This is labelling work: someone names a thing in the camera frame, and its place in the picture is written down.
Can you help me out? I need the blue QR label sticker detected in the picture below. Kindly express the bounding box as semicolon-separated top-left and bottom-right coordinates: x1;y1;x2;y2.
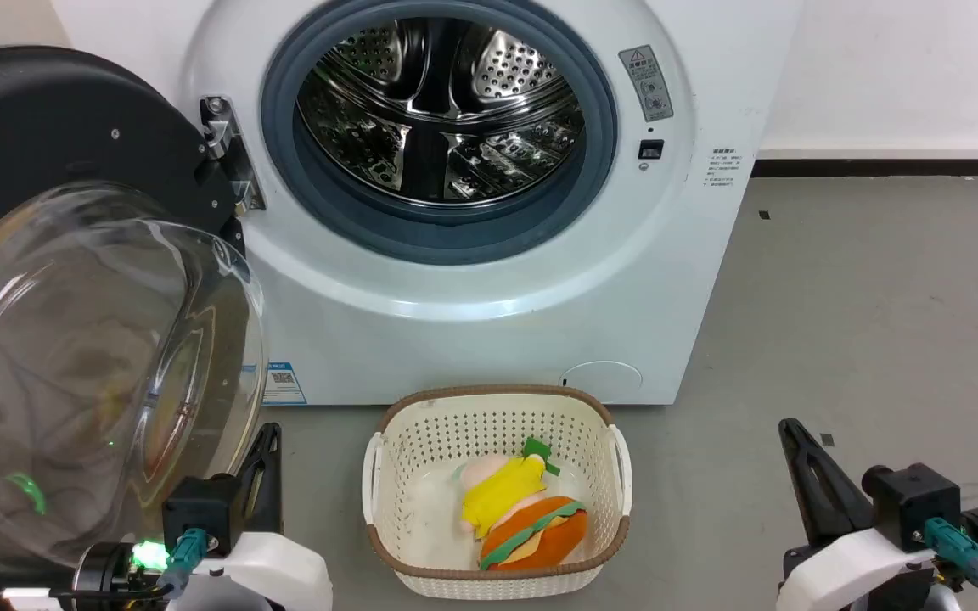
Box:
262;362;307;406

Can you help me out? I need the cream plastic laundry basket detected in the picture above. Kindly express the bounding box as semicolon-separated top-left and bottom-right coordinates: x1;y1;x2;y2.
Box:
362;384;632;600

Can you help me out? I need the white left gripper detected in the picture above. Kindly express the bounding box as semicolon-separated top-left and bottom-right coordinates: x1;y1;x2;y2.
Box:
173;423;334;611

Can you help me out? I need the black wall baseboard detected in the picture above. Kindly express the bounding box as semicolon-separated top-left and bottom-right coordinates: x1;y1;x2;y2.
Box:
752;159;978;178

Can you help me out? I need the stainless steel washer drum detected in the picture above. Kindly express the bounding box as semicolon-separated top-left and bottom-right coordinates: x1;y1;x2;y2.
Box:
296;17;586;208

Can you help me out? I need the round white filter cover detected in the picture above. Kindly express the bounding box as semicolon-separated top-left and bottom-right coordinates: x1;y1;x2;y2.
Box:
560;361;644;405

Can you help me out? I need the teal right cable connector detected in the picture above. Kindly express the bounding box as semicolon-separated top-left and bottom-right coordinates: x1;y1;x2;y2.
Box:
923;517;978;590

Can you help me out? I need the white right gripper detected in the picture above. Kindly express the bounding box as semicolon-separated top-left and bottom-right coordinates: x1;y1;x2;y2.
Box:
776;418;938;611

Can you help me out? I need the teal cable connector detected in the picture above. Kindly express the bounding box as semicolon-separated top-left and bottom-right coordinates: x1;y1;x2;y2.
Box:
923;517;978;590
165;527;209;590

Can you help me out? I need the orange burger plush toy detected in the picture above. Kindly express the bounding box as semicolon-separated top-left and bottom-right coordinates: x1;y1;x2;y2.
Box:
479;496;589;571

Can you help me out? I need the white front-load washing machine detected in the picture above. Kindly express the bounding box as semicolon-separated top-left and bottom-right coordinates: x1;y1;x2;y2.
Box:
52;0;804;406

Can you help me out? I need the small printed text sticker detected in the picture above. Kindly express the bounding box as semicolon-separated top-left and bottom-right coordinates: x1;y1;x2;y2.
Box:
707;147;745;190

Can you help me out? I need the teal left cable connector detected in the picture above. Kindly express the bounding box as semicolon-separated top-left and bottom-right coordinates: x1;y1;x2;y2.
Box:
165;527;209;590

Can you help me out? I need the metal door hinge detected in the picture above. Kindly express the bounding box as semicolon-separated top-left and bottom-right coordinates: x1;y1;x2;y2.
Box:
199;95;267;214

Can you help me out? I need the black washer door glass bowl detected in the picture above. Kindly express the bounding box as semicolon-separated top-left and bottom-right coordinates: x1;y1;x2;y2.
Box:
0;47;269;588

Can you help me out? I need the yellow plush toy green top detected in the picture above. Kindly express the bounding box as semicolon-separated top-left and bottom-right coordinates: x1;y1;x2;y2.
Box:
455;437;561;539

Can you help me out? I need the grey warning sticker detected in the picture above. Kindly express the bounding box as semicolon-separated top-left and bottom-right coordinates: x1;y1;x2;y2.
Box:
619;45;675;124

